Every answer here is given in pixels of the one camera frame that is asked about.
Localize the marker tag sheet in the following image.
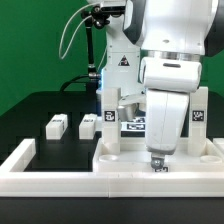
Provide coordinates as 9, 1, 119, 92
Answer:
121, 117, 145, 132

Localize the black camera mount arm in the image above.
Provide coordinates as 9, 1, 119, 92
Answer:
81, 2, 130, 95

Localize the white U-shaped fence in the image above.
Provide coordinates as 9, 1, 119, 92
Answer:
0, 138, 224, 197

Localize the white desk top tray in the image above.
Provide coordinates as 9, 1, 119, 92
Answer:
92, 137, 224, 172

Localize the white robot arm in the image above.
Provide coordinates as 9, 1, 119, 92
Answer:
89, 0, 224, 170

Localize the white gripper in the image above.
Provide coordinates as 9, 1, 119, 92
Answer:
117, 89, 189, 169

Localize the white cable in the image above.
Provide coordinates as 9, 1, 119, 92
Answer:
58, 2, 101, 61

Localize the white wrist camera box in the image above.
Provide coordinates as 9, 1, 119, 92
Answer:
139, 57, 202, 93

